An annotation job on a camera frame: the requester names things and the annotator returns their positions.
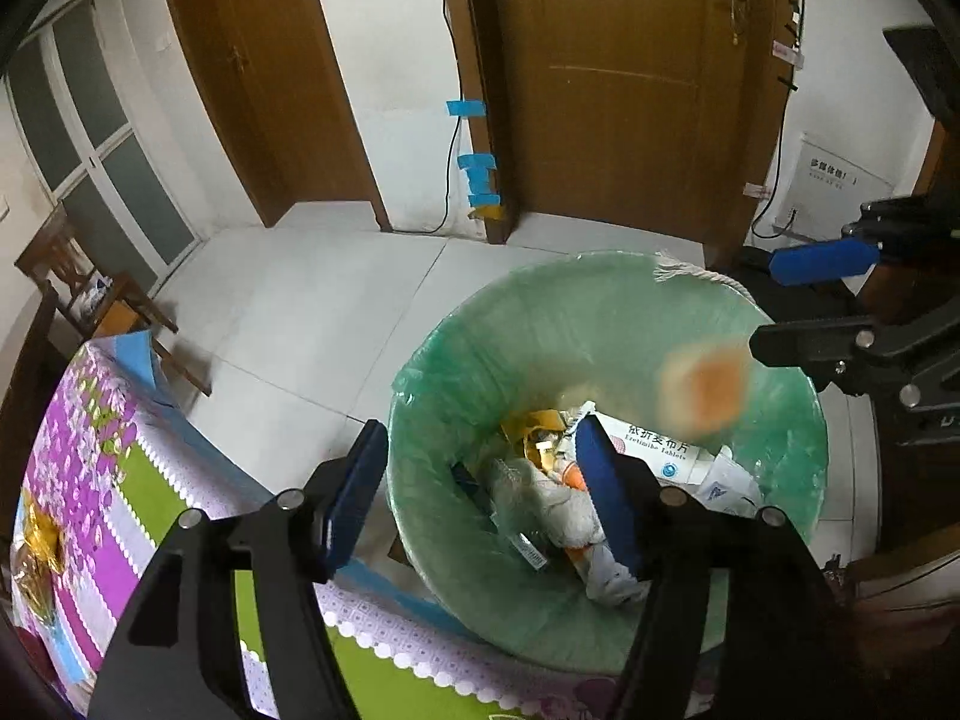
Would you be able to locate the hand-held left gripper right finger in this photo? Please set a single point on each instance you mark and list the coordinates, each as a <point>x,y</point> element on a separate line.
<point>609,499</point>

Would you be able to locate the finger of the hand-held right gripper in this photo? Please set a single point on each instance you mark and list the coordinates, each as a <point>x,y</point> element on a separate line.
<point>810,341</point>
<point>821,262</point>

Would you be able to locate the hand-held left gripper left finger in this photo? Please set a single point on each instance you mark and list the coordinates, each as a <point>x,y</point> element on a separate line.
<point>360,495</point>

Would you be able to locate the orange white wrapper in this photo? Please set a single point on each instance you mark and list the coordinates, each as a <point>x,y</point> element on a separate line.
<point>609,581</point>

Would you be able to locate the orange sponge block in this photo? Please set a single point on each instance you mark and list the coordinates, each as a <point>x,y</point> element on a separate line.
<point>705,390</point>

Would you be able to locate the bin with green liner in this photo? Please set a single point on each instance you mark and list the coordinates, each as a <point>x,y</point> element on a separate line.
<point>525,300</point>

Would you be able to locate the crumpled white tissue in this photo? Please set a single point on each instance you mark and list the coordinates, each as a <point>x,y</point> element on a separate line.
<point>551,499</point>

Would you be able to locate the white medicine box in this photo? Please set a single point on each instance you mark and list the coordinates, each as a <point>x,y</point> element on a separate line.
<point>660,450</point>

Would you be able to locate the dark barcode packet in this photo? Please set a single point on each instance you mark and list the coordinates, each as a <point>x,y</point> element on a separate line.
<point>534,549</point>

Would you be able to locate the yellow foil wrapper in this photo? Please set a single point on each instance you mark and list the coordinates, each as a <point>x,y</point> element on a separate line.
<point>536,431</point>

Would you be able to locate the white paper carton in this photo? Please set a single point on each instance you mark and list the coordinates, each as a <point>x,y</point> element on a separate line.
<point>724,487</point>

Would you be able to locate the black flat panel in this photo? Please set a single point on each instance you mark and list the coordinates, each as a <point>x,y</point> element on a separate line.
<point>926,75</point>

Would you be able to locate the panelled brown wooden door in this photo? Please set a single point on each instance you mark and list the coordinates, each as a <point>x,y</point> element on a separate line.
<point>622,90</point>

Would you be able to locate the blue cloth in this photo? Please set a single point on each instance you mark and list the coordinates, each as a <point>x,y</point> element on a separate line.
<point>135,352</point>

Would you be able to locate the floral striped tablecloth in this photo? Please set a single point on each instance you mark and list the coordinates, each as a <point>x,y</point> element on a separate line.
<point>90,465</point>

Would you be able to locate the blue and yellow tape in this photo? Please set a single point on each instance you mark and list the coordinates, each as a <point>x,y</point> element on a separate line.
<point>486,208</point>

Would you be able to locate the gold foil wrapper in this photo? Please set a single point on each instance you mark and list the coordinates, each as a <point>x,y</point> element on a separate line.
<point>39,540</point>

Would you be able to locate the wide blue tape patch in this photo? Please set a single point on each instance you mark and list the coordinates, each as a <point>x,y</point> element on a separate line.
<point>477,176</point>

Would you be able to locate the wooden chair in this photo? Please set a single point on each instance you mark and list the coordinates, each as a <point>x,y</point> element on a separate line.
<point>75,270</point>

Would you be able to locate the blue tape strip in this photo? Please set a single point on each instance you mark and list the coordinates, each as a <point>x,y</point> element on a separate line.
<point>466,109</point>

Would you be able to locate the plain brown wooden door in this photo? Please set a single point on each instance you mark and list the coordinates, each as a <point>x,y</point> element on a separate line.
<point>255,90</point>

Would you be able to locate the frosted glass door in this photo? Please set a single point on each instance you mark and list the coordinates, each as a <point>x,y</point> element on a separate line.
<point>97,142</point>

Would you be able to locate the white wall notice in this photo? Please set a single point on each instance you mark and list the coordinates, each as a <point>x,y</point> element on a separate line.
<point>844,187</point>

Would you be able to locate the small white wall tag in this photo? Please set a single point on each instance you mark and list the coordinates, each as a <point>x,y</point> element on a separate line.
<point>757,189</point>

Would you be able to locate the white red wall tag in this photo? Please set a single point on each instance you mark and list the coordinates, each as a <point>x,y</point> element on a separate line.
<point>786,52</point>

